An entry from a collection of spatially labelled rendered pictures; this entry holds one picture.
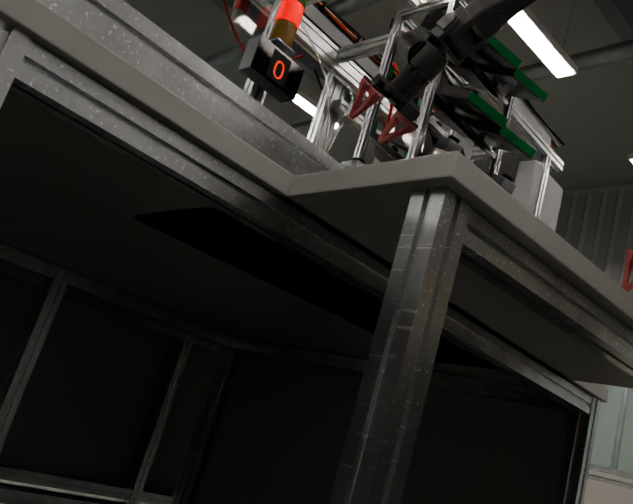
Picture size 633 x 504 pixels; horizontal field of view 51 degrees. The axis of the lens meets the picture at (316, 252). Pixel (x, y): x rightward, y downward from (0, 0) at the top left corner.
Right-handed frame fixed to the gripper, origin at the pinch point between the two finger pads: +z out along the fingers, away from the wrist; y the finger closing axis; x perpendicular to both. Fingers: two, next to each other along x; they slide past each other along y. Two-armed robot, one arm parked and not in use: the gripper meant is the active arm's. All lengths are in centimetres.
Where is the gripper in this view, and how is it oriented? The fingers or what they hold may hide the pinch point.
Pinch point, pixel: (367, 127)
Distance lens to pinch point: 137.0
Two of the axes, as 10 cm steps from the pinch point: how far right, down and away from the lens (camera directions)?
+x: 3.4, 6.2, -7.1
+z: -6.8, 6.8, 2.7
